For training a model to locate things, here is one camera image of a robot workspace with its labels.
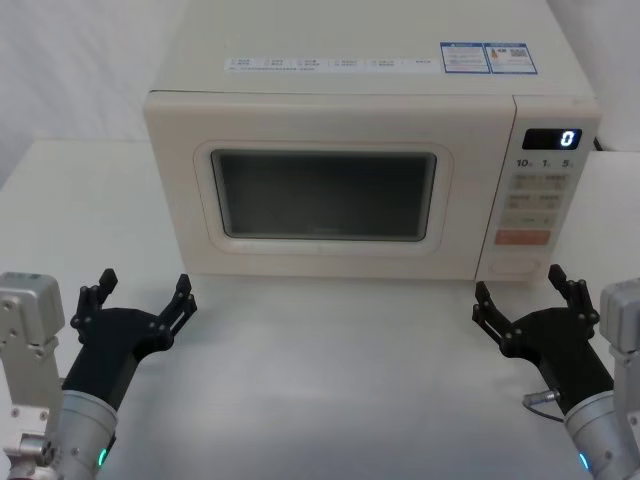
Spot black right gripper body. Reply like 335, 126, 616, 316
502, 306, 616, 417

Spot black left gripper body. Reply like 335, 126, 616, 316
60, 306, 172, 412

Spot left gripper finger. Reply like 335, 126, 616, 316
69, 268, 120, 344
148, 273, 198, 352

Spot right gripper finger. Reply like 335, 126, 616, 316
547, 263, 600, 342
471, 280, 526, 359

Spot white table cloth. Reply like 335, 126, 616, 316
0, 139, 640, 480

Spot white curtain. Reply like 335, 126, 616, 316
0, 0, 640, 194

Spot cream microwave oven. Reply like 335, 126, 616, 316
142, 0, 602, 282

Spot thin cable with silver plug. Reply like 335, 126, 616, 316
522, 390, 567, 421

